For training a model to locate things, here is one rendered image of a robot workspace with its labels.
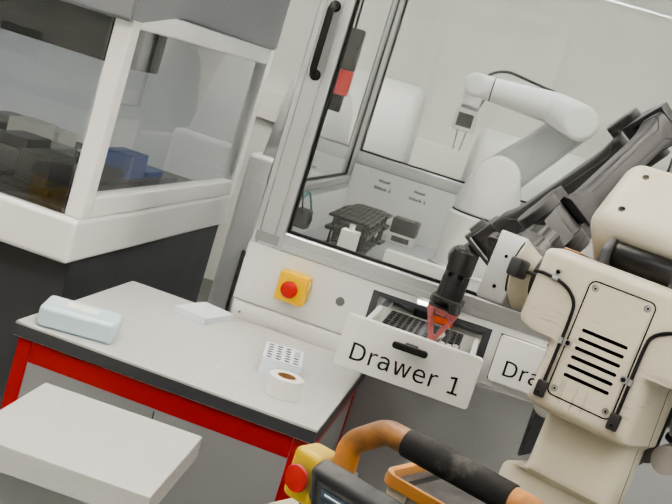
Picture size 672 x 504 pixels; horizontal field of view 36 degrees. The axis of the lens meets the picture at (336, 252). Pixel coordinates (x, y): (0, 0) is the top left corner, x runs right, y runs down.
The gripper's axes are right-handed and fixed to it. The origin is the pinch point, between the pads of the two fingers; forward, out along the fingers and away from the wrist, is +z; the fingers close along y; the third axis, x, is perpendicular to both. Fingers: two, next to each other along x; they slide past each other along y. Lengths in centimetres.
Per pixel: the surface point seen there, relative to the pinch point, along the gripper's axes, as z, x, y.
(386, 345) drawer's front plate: 3.5, -7.3, 10.7
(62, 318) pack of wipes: 18, -64, 37
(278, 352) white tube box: 13.9, -28.0, 10.3
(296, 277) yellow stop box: 2.2, -36.3, -17.2
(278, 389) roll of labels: 16.2, -21.5, 28.3
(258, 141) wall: -9, -154, -329
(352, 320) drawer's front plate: 1.4, -15.6, 11.2
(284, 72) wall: -49, -153, -328
